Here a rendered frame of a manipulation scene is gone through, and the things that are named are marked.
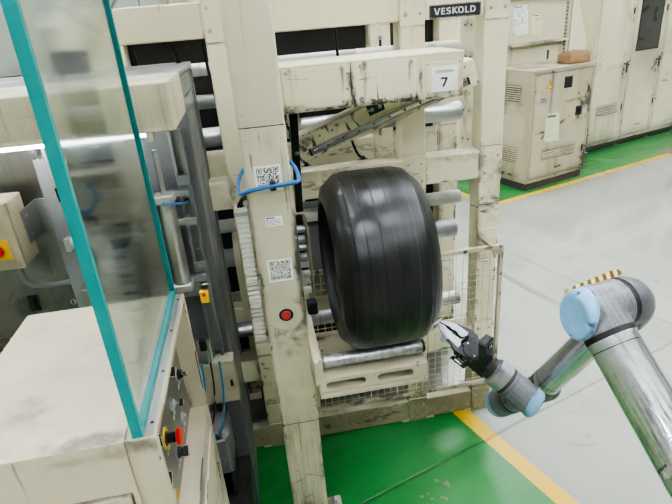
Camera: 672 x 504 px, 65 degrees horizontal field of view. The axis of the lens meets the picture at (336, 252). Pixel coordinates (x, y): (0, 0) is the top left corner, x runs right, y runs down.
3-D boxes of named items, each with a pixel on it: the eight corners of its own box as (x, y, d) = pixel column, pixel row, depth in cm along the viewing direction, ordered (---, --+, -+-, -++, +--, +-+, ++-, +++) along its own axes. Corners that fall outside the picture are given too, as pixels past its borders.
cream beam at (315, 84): (283, 115, 169) (277, 67, 163) (277, 104, 192) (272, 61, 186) (464, 96, 177) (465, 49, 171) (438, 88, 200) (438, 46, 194)
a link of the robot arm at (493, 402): (518, 412, 175) (539, 406, 164) (489, 422, 171) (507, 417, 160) (506, 384, 178) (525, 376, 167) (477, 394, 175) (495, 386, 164)
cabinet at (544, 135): (526, 192, 574) (535, 71, 523) (488, 180, 621) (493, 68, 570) (584, 176, 611) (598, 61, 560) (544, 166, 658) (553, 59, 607)
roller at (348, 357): (318, 353, 173) (319, 365, 174) (319, 358, 169) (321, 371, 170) (421, 336, 177) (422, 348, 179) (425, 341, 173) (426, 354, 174)
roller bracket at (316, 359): (316, 387, 168) (313, 361, 164) (301, 322, 204) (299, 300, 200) (326, 385, 168) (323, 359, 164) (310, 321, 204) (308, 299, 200)
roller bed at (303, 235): (266, 302, 210) (256, 233, 198) (264, 285, 223) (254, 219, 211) (315, 295, 212) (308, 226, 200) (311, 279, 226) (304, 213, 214)
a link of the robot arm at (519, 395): (522, 422, 161) (540, 417, 152) (489, 394, 162) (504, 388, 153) (536, 398, 165) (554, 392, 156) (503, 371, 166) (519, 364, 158)
